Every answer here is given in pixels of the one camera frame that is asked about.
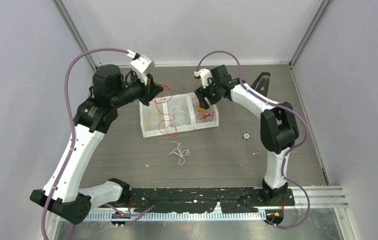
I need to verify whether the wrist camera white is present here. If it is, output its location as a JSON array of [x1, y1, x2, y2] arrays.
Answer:
[[130, 53, 156, 86], [194, 68, 213, 89]]

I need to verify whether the black metronome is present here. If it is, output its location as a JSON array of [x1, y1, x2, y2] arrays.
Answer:
[[250, 72, 271, 97]]

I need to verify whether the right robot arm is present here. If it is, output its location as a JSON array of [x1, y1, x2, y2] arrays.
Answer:
[[194, 65, 299, 205]]

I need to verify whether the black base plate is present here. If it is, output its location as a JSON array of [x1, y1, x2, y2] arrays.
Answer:
[[109, 187, 295, 214]]

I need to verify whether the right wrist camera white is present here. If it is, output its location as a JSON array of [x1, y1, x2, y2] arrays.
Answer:
[[194, 68, 213, 89]]

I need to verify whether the white three-compartment tray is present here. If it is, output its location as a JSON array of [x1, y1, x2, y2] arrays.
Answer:
[[139, 92, 219, 138]]

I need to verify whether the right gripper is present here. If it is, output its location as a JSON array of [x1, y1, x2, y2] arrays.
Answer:
[[194, 78, 222, 111]]

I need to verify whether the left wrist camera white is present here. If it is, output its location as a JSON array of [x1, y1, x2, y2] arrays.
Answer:
[[130, 53, 156, 86]]

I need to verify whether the yellow cable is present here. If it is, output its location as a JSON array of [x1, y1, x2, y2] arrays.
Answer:
[[193, 104, 211, 117], [144, 109, 163, 132]]

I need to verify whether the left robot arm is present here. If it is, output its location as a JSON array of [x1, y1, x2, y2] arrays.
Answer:
[[30, 64, 164, 225]]

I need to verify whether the grey cable duct rail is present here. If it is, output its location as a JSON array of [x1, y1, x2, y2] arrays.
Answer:
[[84, 210, 266, 222]]

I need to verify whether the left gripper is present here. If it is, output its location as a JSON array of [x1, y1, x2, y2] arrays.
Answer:
[[111, 70, 164, 108]]

